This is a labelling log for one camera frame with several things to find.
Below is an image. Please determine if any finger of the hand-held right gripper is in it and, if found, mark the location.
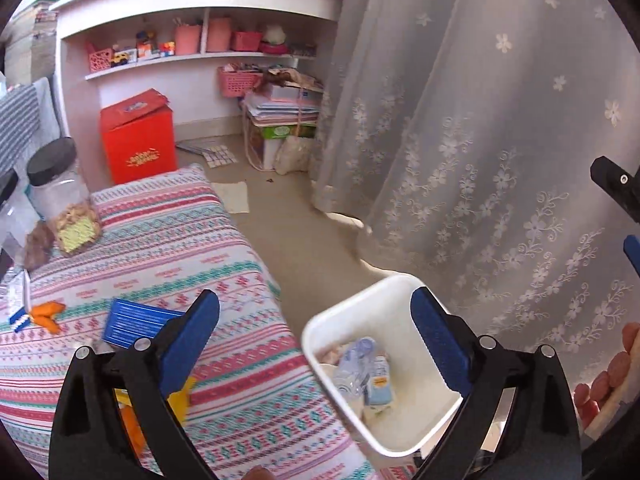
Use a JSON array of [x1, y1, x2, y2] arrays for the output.
[[623, 234, 640, 278], [590, 156, 640, 221]]

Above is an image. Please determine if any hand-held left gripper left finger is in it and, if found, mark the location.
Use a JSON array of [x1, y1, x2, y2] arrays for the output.
[[48, 288, 221, 480]]

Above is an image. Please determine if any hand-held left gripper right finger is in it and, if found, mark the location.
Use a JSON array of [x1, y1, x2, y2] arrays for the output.
[[410, 287, 583, 480]]

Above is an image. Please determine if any light blue milk carton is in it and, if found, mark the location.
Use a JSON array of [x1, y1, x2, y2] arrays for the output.
[[362, 355, 396, 408]]

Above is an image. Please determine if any clear plastic bottle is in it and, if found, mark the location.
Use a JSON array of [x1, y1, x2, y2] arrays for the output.
[[332, 337, 378, 401]]

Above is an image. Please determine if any white plastic bin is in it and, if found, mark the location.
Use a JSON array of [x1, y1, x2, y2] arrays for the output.
[[301, 274, 463, 457]]

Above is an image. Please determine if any person's right hand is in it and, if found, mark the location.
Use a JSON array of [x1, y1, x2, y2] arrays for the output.
[[572, 322, 640, 433]]

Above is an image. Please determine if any blue cardboard box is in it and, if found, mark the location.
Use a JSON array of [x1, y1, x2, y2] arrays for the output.
[[102, 297, 187, 348]]

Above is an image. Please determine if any yellow packet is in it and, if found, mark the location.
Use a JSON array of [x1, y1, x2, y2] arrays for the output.
[[167, 377, 193, 423]]

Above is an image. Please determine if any orange snack wrapper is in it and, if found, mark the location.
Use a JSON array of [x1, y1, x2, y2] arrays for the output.
[[116, 402, 149, 453]]

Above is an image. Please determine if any beige paper sheet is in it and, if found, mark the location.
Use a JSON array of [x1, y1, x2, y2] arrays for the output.
[[212, 181, 251, 215]]

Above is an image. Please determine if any small orange peel piece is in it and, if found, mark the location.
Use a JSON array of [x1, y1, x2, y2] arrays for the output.
[[27, 300, 67, 335]]

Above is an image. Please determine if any embroidered lace curtain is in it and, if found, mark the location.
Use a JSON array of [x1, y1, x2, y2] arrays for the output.
[[307, 0, 640, 401]]

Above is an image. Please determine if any white barcode packet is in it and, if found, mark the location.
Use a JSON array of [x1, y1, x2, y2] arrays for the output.
[[7, 269, 33, 332]]

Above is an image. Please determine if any tiled sample booklet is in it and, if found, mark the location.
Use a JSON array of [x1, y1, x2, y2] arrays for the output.
[[176, 140, 240, 168]]

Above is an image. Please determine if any plastic jar with nuts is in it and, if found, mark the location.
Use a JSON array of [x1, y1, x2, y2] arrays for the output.
[[0, 167, 51, 271]]

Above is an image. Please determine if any plastic jar with snacks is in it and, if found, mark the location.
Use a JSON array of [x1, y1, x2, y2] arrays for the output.
[[27, 136, 103, 258]]

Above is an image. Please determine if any red cardboard box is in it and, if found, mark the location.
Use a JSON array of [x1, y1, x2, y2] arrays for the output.
[[99, 88, 179, 186]]

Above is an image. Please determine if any beige cloth bag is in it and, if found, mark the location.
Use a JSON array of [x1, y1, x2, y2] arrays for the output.
[[274, 136, 315, 176]]

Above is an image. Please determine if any green tissue pack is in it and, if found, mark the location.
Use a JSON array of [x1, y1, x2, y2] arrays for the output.
[[260, 125, 317, 141]]

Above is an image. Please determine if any pile of boxes and papers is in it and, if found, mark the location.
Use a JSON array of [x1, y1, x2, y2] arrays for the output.
[[242, 62, 325, 171]]

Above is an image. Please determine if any large pink plastic basket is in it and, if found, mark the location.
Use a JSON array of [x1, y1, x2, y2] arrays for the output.
[[216, 66, 263, 98]]

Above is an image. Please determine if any striped quilted sofa cover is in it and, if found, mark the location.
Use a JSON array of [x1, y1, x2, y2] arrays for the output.
[[0, 77, 63, 176]]

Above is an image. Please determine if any pink pot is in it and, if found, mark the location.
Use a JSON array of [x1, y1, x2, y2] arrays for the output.
[[206, 16, 233, 53], [174, 24, 202, 56]]

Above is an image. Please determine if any stack of books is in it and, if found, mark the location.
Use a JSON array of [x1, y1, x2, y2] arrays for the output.
[[5, 2, 58, 83]]

